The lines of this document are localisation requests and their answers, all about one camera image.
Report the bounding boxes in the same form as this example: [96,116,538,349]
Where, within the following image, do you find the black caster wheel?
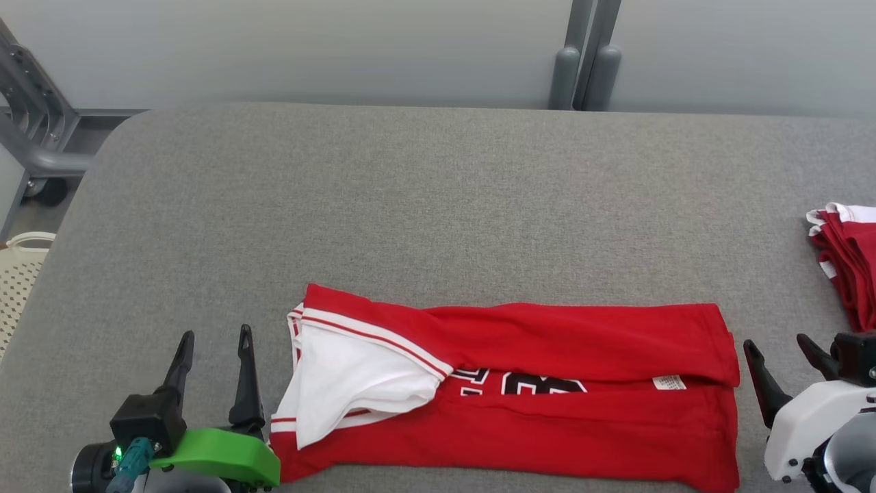
[24,177,70,208]

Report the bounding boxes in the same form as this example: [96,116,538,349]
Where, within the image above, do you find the red basketball jersey white trim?
[270,283,742,493]

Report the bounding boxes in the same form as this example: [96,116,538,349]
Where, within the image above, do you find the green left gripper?
[149,325,281,488]

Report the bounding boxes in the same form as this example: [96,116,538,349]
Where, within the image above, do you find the grey partition post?
[574,0,623,112]
[549,0,595,110]

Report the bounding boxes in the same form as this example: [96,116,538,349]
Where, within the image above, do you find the grey metal cart frame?
[0,17,149,240]

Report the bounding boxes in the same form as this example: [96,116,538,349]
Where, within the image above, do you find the cream perforated laundry basket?
[0,231,57,358]

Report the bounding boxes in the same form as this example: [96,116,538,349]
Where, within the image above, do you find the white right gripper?
[743,333,876,482]

